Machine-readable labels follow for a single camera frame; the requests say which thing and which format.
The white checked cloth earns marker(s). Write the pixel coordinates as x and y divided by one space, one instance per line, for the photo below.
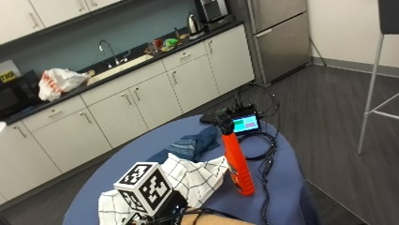
194 179

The white marker cube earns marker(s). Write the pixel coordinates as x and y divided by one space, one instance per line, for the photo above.
144 187

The blue tablecloth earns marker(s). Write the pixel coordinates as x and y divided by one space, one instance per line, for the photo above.
137 150

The blue striped cloth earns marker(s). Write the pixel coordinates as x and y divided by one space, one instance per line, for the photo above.
193 143

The black pouch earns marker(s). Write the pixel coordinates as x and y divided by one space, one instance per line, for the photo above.
206 118

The small black screen device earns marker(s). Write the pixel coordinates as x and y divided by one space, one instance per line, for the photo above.
246 122

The white lower cabinets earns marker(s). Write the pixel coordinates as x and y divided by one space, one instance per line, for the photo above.
137 100

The white cabinets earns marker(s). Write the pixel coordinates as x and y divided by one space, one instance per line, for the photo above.
137 100
49 12

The black countertop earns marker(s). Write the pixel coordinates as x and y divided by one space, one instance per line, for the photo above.
83 87

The kitchen sink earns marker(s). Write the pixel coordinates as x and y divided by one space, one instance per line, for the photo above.
120 68

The white plastic bag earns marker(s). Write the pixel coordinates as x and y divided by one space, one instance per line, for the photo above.
60 82

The green item on counter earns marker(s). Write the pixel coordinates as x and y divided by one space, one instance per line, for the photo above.
171 43

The chrome faucet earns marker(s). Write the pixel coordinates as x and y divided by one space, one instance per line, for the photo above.
109 51

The black microwave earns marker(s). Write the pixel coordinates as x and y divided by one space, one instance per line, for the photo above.
16 93

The silver kettle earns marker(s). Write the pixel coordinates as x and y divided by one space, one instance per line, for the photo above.
193 25

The stainless steel refrigerator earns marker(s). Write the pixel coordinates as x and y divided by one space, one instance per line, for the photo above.
281 40

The yellow sign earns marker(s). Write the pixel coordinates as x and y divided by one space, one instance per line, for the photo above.
7 74

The black coffee machine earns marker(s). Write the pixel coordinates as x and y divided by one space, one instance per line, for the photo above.
213 12

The white metal stool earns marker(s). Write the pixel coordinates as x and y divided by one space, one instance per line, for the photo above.
374 78

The white upper cabinets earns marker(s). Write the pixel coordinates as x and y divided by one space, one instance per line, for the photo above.
49 12

